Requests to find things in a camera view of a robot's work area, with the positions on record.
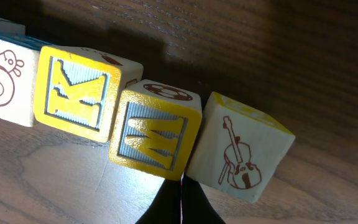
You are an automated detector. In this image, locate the wooden block violin picture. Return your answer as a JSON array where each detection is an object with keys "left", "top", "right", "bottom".
[{"left": 186, "top": 92, "right": 295, "bottom": 203}]

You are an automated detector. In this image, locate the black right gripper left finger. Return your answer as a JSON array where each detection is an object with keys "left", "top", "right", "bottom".
[{"left": 136, "top": 179, "right": 181, "bottom": 224}]

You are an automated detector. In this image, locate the wooden letter B hammer block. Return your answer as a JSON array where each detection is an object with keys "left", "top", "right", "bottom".
[{"left": 109, "top": 80, "right": 202, "bottom": 180}]

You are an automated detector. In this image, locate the wooden block snail picture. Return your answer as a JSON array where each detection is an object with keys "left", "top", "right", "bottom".
[{"left": 0, "top": 33, "right": 49, "bottom": 127}]

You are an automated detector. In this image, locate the yellow block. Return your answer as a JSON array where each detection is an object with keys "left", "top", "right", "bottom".
[{"left": 34, "top": 45, "right": 144, "bottom": 142}]

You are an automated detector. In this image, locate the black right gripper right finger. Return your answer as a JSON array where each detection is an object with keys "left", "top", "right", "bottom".
[{"left": 181, "top": 175, "right": 225, "bottom": 224}]

